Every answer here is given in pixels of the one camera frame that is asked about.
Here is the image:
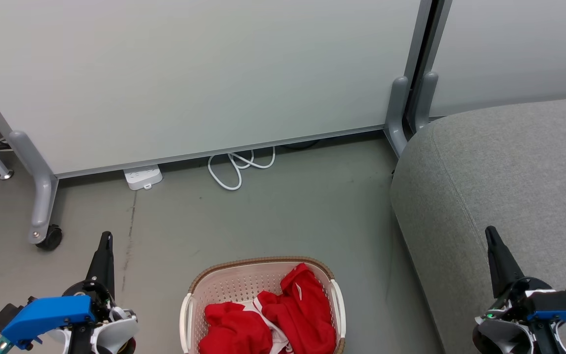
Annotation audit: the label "large white partition panel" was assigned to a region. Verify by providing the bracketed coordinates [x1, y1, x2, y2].
[0, 0, 434, 178]

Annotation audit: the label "grey fabric sofa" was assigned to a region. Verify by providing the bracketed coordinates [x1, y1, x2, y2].
[390, 95, 566, 354]

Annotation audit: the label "white looped power cable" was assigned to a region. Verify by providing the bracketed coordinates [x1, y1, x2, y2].
[207, 146, 277, 191]

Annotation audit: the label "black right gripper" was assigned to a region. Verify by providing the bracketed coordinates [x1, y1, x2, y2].
[483, 226, 555, 321]

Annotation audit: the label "narrow white partition panel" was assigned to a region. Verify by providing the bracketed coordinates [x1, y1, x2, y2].
[429, 0, 566, 118]

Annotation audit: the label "blue right camera mount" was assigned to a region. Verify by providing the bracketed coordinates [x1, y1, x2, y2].
[526, 289, 566, 336]

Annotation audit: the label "grey upright partition foot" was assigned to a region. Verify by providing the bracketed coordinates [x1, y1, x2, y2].
[414, 72, 439, 132]
[384, 76, 412, 158]

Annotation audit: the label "black caster wheel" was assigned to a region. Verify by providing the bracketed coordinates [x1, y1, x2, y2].
[36, 225, 63, 251]

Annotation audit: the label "red clothes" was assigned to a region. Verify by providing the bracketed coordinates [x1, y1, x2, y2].
[198, 263, 338, 354]

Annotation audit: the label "grey partition leg with caster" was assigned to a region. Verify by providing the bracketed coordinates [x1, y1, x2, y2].
[9, 130, 60, 245]

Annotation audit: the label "white perforated laundry basket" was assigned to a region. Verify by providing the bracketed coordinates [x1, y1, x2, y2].
[179, 256, 347, 354]

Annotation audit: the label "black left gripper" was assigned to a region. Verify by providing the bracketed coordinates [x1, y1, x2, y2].
[62, 231, 117, 323]

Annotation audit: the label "white power strip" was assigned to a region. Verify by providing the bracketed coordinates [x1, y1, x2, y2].
[123, 165, 163, 191]

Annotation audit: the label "black floor cable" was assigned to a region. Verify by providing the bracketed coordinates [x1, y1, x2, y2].
[281, 140, 322, 150]

